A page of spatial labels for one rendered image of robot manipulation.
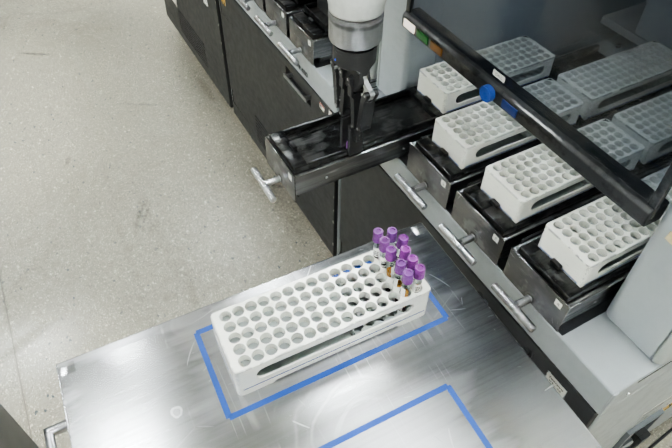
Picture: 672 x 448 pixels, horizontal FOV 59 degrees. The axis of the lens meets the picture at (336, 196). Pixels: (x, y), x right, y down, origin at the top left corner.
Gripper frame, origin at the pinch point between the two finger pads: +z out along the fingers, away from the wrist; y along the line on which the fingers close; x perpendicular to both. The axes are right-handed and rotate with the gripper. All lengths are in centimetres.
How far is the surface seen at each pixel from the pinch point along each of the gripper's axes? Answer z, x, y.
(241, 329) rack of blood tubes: -3.9, 35.6, -32.1
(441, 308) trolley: 2.4, 6.9, -39.3
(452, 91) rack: -2.2, -23.3, -0.3
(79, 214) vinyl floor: 84, 55, 93
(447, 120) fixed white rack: -1.5, -17.5, -6.8
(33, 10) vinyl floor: 83, 44, 251
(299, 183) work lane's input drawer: 5.6, 12.4, -2.2
